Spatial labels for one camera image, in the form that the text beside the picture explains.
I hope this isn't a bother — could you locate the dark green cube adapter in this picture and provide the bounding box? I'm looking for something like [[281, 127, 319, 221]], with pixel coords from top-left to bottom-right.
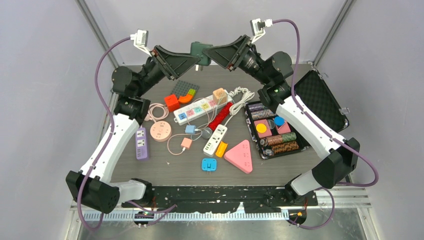
[[190, 41, 213, 72]]

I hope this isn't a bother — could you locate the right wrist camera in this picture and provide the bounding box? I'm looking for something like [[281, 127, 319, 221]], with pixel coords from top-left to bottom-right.
[[250, 18, 273, 44]]

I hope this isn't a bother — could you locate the red glitter microphone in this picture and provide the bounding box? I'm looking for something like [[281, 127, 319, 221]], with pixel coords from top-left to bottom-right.
[[201, 102, 234, 139]]

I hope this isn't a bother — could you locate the pink round socket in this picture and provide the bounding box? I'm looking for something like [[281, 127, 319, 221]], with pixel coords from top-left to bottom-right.
[[149, 120, 172, 142]]

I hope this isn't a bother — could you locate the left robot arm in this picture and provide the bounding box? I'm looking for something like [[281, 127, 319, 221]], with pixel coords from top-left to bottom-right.
[[65, 45, 201, 214]]

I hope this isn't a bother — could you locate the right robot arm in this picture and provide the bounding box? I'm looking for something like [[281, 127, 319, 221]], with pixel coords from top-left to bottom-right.
[[202, 35, 360, 205]]

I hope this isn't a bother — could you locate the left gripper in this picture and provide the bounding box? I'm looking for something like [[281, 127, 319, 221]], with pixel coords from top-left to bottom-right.
[[136, 45, 200, 98]]

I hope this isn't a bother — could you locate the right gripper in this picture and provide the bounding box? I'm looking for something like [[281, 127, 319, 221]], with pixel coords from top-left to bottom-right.
[[201, 35, 271, 87]]

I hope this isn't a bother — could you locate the blue plug adapter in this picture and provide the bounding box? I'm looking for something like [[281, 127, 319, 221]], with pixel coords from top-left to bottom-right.
[[201, 158, 218, 172]]

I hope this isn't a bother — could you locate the pink coiled cord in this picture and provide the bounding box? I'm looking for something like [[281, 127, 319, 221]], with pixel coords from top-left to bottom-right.
[[144, 102, 170, 123]]

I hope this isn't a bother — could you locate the pink charger plug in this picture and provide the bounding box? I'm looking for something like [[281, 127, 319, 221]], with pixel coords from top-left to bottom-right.
[[180, 137, 193, 150]]

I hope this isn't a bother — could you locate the pink triangular socket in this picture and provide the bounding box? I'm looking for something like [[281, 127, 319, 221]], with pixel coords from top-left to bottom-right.
[[224, 139, 253, 174]]

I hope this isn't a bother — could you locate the white multicolour power strip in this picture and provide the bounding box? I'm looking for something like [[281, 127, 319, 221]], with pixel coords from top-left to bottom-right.
[[173, 94, 233, 126]]

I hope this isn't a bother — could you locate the yellow curved block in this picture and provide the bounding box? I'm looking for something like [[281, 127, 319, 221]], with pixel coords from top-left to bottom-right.
[[215, 141, 228, 158]]

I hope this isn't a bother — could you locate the white bundled cord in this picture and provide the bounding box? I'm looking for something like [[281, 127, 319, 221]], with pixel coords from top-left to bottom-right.
[[223, 86, 256, 128]]

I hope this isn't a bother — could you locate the beige cube adapter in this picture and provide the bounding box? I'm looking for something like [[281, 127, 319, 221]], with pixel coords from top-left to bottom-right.
[[212, 88, 228, 106]]

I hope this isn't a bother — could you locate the purple power strip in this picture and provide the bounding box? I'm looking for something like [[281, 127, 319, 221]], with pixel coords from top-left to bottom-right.
[[135, 127, 149, 161]]

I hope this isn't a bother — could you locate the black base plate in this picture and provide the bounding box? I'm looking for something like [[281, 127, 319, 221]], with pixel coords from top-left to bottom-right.
[[142, 186, 318, 214]]

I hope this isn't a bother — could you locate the small white power strip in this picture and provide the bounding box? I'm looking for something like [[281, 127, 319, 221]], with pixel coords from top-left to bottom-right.
[[203, 124, 228, 157]]

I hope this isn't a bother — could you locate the black poker chip case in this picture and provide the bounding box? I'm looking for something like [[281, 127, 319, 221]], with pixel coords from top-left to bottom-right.
[[245, 69, 350, 160]]

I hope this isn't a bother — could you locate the orange curved block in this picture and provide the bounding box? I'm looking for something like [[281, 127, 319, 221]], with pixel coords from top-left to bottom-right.
[[178, 88, 196, 104]]

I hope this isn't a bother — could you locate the grey building baseplate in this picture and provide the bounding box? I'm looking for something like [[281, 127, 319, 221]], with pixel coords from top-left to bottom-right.
[[170, 80, 200, 98]]

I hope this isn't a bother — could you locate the red cube adapter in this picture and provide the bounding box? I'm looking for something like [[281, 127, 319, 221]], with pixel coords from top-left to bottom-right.
[[164, 94, 180, 113]]

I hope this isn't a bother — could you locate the light blue charger plug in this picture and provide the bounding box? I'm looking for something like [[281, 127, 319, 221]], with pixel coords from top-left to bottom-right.
[[184, 125, 200, 135]]

